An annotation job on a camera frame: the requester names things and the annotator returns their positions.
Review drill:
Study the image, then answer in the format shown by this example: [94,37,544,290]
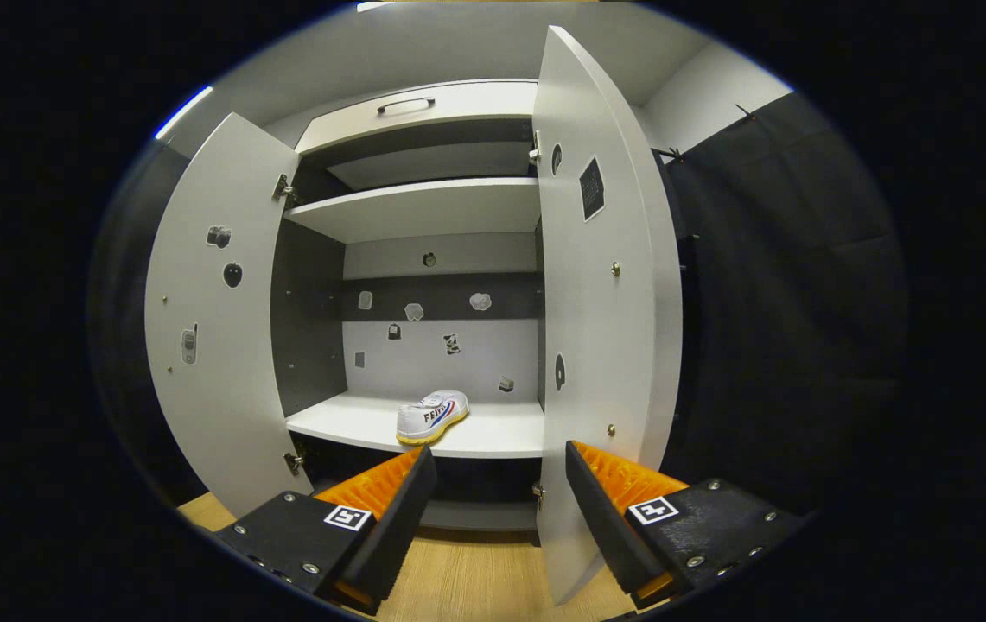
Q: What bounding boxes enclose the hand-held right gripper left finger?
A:
[214,445,439,616]

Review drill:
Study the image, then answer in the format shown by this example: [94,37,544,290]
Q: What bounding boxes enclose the short ceiling light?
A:
[154,85,215,141]

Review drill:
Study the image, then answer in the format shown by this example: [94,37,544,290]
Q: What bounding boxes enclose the black backdrop cloth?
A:
[652,91,908,519]

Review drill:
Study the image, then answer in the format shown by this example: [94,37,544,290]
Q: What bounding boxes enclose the white shoe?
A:
[396,390,470,447]

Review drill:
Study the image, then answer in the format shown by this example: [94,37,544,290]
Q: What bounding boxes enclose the white cabinet door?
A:
[144,112,314,519]
[532,25,684,606]

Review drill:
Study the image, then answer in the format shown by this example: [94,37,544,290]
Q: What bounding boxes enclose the white shoe cabinet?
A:
[272,79,545,532]

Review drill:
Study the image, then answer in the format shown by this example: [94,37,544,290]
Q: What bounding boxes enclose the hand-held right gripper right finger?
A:
[563,440,807,610]

